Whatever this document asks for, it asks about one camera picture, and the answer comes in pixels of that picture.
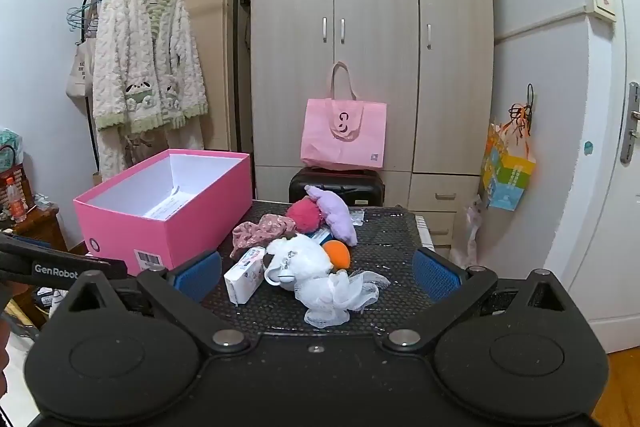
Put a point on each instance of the orange drink bottle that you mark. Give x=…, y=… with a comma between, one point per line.
x=15, y=202

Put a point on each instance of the cream knit cardigan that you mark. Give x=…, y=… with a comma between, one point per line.
x=147, y=79

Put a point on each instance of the blue wet wipes pack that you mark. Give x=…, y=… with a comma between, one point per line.
x=321, y=236

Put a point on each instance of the beige wooden wardrobe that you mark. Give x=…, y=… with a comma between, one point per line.
x=430, y=63

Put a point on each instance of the pink tote bag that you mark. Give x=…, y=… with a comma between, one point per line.
x=343, y=133

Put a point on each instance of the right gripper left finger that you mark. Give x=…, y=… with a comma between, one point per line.
x=178, y=293

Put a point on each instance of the printed paper sheet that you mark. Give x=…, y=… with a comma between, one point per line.
x=170, y=205

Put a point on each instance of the colourful gift bag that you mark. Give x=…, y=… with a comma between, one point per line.
x=509, y=161

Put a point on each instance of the purple plush toy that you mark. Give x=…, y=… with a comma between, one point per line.
x=335, y=213

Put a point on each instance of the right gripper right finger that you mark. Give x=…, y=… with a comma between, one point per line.
x=456, y=294

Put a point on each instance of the orange sponge ball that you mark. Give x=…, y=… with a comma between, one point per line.
x=338, y=253

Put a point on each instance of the black suitcase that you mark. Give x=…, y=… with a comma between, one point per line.
x=356, y=187

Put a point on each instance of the pink fluffy ball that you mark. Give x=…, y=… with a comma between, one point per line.
x=306, y=215

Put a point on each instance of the black table mat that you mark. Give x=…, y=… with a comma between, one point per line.
x=387, y=240

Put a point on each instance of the pink floral cloth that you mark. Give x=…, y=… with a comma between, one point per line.
x=248, y=234

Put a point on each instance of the pink cardboard box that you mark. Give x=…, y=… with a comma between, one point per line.
x=111, y=214

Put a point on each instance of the white plush toy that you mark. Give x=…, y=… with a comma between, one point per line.
x=302, y=266

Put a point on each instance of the woven basket bag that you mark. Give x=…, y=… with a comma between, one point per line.
x=10, y=168

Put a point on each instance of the black clothes rack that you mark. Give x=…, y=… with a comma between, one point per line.
x=81, y=19

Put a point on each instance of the wooden side cabinet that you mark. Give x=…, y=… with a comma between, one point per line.
x=43, y=226

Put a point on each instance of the white door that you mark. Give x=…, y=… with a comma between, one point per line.
x=605, y=284

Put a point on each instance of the small foil sachet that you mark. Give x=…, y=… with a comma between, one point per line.
x=357, y=216

